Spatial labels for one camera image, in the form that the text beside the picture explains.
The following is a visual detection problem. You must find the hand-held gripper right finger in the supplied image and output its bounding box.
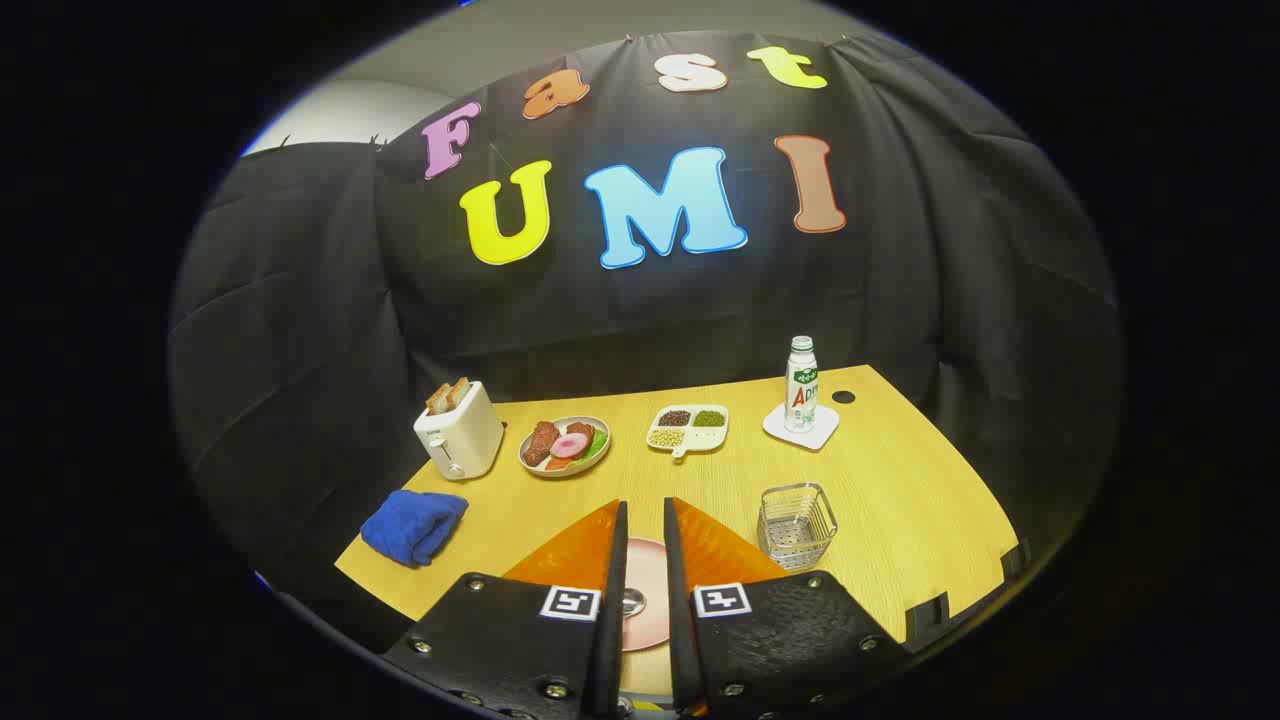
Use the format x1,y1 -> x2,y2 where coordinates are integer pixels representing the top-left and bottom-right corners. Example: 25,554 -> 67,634
663,497 -> 913,720

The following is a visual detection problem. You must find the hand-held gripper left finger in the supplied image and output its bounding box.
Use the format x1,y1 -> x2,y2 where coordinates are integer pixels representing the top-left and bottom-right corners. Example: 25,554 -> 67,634
383,500 -> 629,720

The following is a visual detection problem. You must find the white toaster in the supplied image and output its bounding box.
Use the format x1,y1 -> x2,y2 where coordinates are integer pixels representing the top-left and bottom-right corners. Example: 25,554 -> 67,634
414,381 -> 505,482

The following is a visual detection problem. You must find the grey food plate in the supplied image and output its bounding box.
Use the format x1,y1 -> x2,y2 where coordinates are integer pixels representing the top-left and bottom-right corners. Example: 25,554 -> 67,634
518,416 -> 612,479

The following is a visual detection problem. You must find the black backdrop cloth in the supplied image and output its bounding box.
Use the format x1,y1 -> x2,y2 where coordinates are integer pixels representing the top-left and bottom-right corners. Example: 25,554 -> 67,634
168,30 -> 1126,641

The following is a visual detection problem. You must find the metal wire basket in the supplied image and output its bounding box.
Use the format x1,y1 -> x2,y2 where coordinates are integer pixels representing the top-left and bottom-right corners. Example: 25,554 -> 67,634
757,483 -> 839,571

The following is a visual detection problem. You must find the blue folded towel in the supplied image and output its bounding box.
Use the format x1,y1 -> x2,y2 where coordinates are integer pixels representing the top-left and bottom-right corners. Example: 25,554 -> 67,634
360,489 -> 469,569

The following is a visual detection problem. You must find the pink round plate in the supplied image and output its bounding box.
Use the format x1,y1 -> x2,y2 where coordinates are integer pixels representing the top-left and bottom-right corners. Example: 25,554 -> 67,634
620,537 -> 673,653

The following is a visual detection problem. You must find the white drink bottle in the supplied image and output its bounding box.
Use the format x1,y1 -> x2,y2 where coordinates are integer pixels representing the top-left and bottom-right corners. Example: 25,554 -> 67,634
784,336 -> 820,433

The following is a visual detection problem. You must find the white square coaster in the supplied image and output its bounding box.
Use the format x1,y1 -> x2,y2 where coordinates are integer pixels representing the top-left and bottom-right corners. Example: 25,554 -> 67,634
762,402 -> 841,452

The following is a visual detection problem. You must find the white divided bean tray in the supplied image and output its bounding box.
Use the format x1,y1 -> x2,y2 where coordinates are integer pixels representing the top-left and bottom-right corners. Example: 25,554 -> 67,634
646,404 -> 730,460

